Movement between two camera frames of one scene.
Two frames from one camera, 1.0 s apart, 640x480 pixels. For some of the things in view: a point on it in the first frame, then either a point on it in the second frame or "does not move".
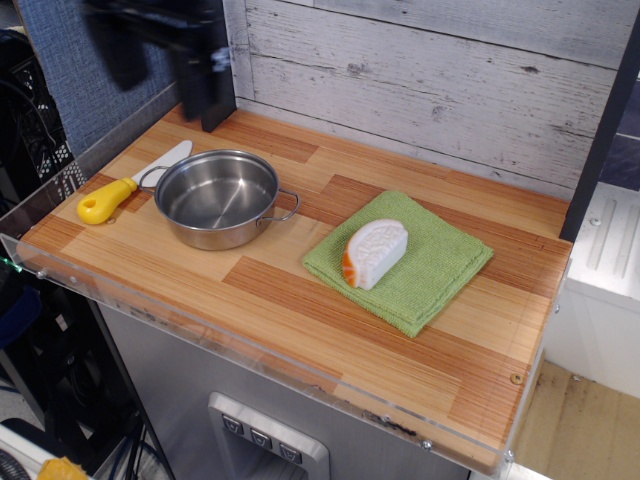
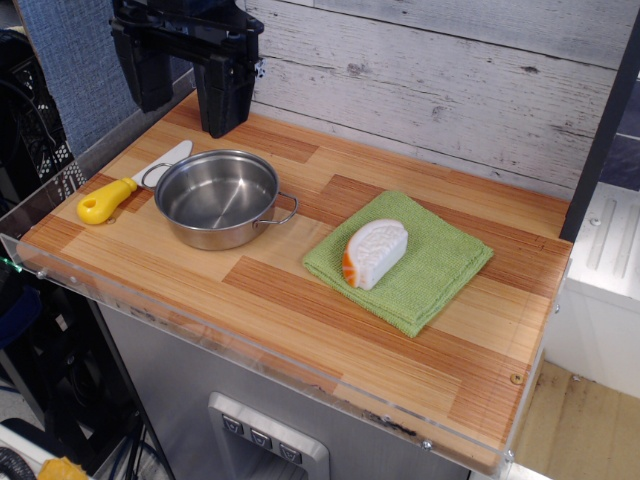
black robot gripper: [193, 31] to [192, 30]
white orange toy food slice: [372, 250] does not move
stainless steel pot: [215, 199] does not move
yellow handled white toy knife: [104, 205] does not move
